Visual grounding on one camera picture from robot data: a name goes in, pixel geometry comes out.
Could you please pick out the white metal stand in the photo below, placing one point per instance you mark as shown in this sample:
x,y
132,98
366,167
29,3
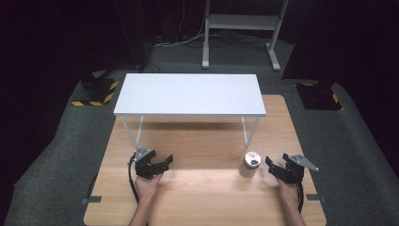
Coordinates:
x,y
241,22

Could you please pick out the person's left hand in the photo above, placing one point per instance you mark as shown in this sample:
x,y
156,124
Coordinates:
x,y
146,188

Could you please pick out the black base with striped edge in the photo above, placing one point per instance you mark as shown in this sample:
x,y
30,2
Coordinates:
x,y
95,91
318,97

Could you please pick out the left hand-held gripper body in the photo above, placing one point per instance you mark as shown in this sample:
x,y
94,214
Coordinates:
x,y
145,169

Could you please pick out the person's right hand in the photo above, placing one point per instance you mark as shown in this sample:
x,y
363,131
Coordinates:
x,y
288,193

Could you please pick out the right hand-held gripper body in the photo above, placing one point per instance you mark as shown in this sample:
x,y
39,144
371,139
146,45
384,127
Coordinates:
x,y
295,172

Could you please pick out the small white shelf table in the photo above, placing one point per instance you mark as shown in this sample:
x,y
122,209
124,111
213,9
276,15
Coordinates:
x,y
189,94

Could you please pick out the grey tape strip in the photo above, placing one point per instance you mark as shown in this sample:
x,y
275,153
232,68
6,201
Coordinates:
x,y
316,197
92,199

